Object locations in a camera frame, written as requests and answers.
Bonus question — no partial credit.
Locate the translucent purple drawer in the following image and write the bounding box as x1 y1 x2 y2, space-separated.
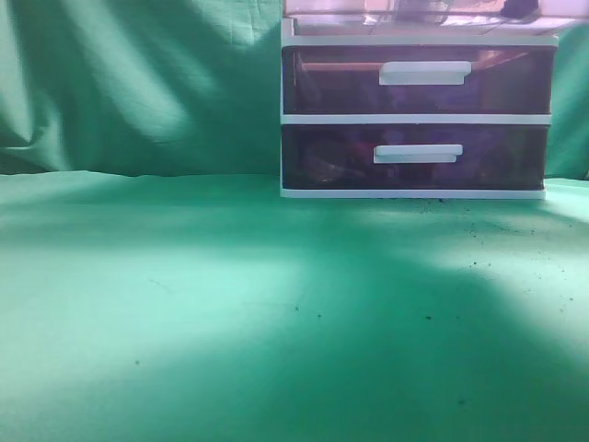
282 124 548 191
283 0 588 35
283 45 556 115

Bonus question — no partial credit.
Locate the green backdrop cloth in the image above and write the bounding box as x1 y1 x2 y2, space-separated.
0 0 589 180

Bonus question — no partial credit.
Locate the white plastic drawer cabinet frame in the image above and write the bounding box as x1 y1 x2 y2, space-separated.
280 18 558 199

